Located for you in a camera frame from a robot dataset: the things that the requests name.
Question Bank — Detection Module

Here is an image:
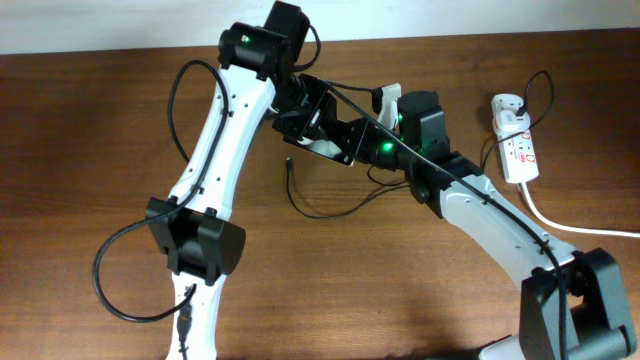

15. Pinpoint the black usb charging cable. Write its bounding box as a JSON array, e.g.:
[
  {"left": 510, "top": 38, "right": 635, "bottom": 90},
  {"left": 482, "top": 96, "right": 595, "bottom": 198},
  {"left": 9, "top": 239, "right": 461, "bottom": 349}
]
[{"left": 284, "top": 70, "right": 556, "bottom": 220}]

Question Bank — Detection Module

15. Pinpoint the white usb charger adapter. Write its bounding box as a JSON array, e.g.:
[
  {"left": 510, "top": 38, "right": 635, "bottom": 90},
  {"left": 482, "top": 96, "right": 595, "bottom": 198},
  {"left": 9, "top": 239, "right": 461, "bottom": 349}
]
[{"left": 493, "top": 110, "right": 531, "bottom": 136}]

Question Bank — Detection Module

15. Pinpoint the white power strip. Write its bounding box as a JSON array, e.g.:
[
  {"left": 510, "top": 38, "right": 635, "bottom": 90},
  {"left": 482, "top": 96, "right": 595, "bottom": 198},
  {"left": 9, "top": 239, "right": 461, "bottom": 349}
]
[{"left": 491, "top": 94, "right": 539, "bottom": 184}]

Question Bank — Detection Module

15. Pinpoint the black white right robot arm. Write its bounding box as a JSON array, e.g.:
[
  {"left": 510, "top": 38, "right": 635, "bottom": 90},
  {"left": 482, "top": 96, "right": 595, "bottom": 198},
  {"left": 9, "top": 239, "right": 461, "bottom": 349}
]
[{"left": 355, "top": 86, "right": 638, "bottom": 360}]

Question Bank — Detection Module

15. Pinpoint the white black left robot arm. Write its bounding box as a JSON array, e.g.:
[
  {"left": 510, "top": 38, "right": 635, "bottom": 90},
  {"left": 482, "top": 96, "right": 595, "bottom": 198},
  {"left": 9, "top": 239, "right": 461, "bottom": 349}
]
[{"left": 146, "top": 1, "right": 311, "bottom": 359}]

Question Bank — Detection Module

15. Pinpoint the white power strip cord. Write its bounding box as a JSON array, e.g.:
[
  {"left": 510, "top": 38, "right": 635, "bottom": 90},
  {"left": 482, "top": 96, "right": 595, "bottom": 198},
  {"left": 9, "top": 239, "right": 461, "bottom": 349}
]
[{"left": 518, "top": 181, "right": 640, "bottom": 239}]

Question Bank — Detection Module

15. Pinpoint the black smartphone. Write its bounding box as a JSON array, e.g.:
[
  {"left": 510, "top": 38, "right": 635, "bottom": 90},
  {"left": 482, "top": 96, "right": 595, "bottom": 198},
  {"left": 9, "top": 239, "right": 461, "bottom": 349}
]
[{"left": 293, "top": 137, "right": 354, "bottom": 166}]

